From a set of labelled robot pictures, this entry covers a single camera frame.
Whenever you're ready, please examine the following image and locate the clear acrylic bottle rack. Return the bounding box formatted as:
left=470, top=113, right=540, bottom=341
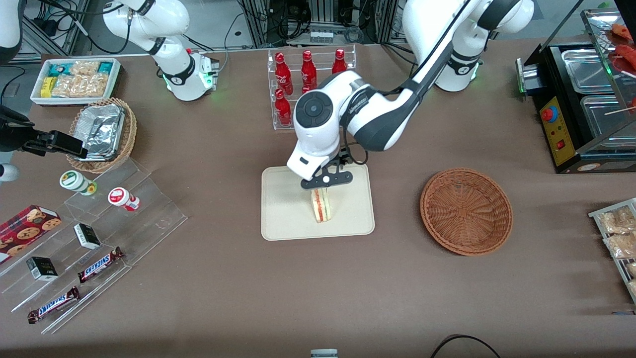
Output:
left=267, top=45, right=358, bottom=131

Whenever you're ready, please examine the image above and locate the brown wicker basket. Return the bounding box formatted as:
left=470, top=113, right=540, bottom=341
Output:
left=420, top=168, right=514, bottom=257

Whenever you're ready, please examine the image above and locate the clear acrylic stepped stand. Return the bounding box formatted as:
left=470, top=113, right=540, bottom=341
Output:
left=0, top=158, right=189, bottom=335

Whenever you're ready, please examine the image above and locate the brown Snickers bar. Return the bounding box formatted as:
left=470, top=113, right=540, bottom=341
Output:
left=77, top=246, right=125, bottom=284
left=27, top=285, right=81, bottom=325

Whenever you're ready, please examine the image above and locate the black loose cable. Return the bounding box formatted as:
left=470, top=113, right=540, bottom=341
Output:
left=429, top=334, right=503, bottom=358

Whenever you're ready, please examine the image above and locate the aluminium foil tray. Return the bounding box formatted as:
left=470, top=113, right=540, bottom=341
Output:
left=75, top=103, right=125, bottom=152
left=74, top=147, right=119, bottom=162

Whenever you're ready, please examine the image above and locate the clear cracker bag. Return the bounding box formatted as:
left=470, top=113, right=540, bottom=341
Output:
left=52, top=74, right=108, bottom=98
left=69, top=60, right=100, bottom=77

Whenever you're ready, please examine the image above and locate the small black carton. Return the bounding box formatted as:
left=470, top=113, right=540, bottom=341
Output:
left=26, top=256, right=59, bottom=282
left=73, top=223, right=102, bottom=250

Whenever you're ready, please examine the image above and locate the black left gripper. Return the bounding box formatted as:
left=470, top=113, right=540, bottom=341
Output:
left=325, top=146, right=351, bottom=174

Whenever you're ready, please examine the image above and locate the triangular sandwich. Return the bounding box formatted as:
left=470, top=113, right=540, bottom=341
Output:
left=310, top=187, right=332, bottom=224

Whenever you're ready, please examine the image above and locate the white rectangular snack bin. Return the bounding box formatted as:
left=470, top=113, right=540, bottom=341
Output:
left=30, top=58, right=123, bottom=108

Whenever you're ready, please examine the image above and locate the light wicker basket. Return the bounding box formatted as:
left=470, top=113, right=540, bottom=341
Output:
left=66, top=97, right=138, bottom=174

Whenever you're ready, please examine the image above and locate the black food warmer machine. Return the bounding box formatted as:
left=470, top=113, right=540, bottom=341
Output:
left=516, top=7, right=636, bottom=175

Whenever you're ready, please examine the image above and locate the green lid yogurt cup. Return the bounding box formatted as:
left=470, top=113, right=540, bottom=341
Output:
left=59, top=170, right=98, bottom=196

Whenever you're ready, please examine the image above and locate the red lid yogurt cup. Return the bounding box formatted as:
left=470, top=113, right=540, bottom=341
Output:
left=107, top=186, right=141, bottom=212

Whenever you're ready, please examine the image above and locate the steel warmer pan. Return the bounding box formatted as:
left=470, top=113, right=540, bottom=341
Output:
left=561, top=48, right=615, bottom=95
left=580, top=94, right=636, bottom=140

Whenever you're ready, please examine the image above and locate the red cookie box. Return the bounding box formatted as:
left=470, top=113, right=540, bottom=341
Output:
left=0, top=204, right=63, bottom=265

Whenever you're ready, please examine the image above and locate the tray of packaged snacks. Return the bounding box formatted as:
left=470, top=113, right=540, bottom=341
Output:
left=588, top=197, right=636, bottom=305

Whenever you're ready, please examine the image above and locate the beige plastic tray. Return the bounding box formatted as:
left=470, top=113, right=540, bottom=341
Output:
left=261, top=161, right=376, bottom=242

